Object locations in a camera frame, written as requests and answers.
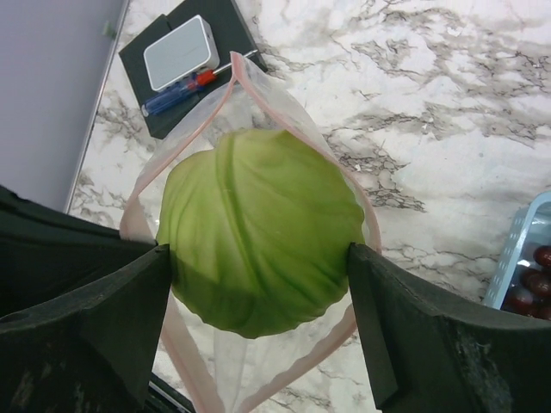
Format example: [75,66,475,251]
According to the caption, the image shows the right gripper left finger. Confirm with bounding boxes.
[1,188,171,412]

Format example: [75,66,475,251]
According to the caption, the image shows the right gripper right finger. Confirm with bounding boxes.
[348,244,550,412]

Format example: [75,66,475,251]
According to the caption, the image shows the clear pink zip top bag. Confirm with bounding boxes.
[120,52,381,412]

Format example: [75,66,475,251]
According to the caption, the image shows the green toy cabbage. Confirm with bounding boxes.
[157,129,365,339]

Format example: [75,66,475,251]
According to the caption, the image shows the light blue plastic basket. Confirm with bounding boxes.
[482,192,550,309]

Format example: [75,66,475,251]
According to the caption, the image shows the dark red toy grapes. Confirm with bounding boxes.
[502,245,550,321]

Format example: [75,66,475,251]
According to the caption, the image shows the blue red screwdriver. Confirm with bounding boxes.
[141,62,232,117]

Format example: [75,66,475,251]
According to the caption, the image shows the white small router box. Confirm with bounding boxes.
[143,15,220,92]

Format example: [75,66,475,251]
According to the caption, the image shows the black foam pad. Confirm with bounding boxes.
[118,0,269,139]

